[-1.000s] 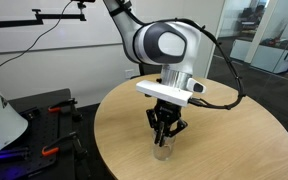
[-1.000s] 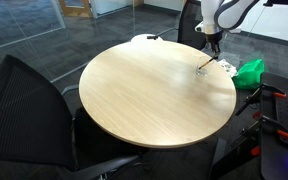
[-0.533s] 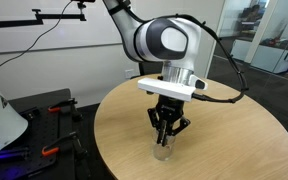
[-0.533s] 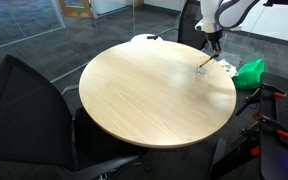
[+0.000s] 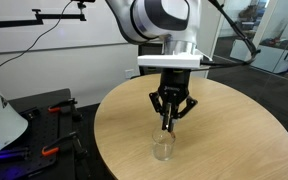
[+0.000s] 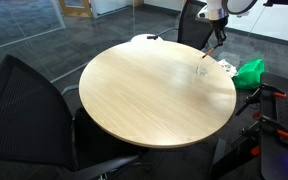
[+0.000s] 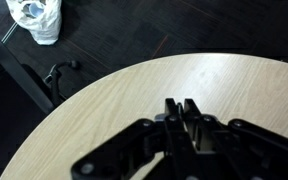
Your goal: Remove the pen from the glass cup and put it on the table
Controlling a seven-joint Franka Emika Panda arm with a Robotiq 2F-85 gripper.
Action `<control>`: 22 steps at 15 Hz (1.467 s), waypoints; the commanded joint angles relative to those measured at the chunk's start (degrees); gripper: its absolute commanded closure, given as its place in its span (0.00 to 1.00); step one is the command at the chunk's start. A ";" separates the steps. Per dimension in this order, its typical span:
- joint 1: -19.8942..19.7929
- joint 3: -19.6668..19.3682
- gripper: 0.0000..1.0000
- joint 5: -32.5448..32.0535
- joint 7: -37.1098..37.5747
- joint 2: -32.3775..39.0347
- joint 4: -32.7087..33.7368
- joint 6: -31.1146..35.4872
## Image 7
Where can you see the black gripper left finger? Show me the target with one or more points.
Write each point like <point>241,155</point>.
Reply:
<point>170,146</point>

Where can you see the black mesh office chair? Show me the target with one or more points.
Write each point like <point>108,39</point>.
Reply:
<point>24,83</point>

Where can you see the blue paper cup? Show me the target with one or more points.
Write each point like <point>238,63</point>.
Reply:
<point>36,9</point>

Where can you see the white plastic bag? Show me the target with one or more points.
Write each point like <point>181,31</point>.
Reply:
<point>45,25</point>

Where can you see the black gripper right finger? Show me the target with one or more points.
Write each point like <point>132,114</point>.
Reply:
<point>244,146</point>

